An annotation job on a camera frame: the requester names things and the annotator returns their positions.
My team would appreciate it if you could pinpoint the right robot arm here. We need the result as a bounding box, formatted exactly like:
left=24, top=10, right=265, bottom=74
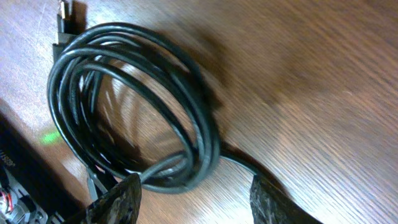
left=1, top=118, right=318, bottom=223

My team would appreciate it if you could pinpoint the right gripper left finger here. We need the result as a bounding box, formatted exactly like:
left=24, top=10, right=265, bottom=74
left=63, top=174, right=142, bottom=224

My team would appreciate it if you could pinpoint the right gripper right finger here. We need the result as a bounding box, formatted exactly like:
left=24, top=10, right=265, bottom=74
left=249, top=175, right=322, bottom=224

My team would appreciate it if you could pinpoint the thick black usb cable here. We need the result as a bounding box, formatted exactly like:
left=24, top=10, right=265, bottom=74
left=46, top=0, right=265, bottom=195

